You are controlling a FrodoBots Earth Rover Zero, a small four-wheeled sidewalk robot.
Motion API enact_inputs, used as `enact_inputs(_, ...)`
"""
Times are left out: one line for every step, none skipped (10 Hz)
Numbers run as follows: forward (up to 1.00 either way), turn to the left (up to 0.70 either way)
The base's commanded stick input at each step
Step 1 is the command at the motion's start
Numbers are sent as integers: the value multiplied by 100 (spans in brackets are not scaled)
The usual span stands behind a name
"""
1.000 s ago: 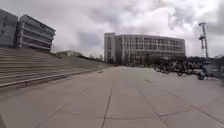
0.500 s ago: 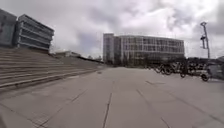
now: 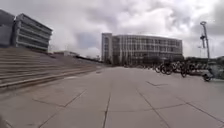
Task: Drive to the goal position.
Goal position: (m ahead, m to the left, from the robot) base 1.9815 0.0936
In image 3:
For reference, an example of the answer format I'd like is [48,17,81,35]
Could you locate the large grey multi-storey building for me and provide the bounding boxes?
[101,32,184,66]

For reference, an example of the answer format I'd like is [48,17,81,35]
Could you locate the grey concrete slab pavement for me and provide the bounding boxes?
[0,66,224,128]

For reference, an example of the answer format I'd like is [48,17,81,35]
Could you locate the low distant building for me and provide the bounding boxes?
[53,50,81,57]

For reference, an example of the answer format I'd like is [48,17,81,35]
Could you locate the row of parked bicycles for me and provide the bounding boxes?
[153,59,218,83]

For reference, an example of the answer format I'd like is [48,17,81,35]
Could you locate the wide concrete steps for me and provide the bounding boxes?
[0,46,109,93]

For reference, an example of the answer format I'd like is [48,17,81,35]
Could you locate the grey building with horizontal bands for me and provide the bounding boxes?
[0,8,54,53]

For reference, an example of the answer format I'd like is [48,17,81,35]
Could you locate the tall lamp pole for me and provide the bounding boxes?
[199,20,212,63]

